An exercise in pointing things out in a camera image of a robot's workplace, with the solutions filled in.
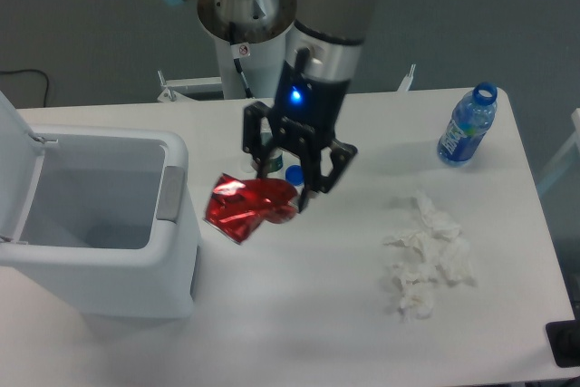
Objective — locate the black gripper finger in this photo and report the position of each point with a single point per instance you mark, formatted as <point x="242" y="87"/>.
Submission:
<point x="254" y="120"/>
<point x="323" y="162"/>

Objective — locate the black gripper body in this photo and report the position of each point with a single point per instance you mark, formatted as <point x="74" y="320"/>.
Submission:
<point x="305" y="107"/>

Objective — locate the crushed red can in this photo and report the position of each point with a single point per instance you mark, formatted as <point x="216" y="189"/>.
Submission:
<point x="237" y="207"/>

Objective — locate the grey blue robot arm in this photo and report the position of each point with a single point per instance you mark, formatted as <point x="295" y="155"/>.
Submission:
<point x="334" y="21"/>

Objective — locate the white trash can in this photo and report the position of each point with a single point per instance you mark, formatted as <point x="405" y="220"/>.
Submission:
<point x="112" y="229"/>

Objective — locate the white trash can lid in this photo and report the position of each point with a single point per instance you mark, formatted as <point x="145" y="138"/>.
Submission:
<point x="22" y="159"/>

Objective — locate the blue bottle cap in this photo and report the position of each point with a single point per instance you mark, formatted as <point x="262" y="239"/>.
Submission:
<point x="294" y="175"/>

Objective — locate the clear plastic bottle green label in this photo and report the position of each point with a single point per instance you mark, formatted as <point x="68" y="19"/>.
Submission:
<point x="274" y="162"/>

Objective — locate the crumpled white tissue upper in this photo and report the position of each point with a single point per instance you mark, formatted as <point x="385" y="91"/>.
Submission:
<point x="437" y="221"/>

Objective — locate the crumpled white tissue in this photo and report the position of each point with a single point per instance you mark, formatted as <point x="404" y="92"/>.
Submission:
<point x="416" y="300"/>
<point x="421" y="255"/>
<point x="455" y="263"/>
<point x="437" y="221"/>

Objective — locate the crumpled white tissue left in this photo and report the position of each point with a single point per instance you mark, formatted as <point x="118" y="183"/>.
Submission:
<point x="421" y="255"/>

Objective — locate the blue plastic bottle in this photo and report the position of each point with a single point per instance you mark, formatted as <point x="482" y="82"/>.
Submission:
<point x="470" y="121"/>

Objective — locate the crumpled white tissue lower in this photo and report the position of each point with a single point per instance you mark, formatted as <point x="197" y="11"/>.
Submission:
<point x="416" y="300"/>

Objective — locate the crumpled white tissue right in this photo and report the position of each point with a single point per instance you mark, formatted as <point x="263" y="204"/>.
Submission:
<point x="455" y="263"/>

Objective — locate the black device at edge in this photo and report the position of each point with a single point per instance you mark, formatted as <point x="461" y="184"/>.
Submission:
<point x="563" y="337"/>

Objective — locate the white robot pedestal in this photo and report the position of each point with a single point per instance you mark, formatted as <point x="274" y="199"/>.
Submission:
<point x="253" y="39"/>

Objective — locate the white frame at right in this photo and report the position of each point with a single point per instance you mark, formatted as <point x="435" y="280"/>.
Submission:
<point x="564" y="158"/>

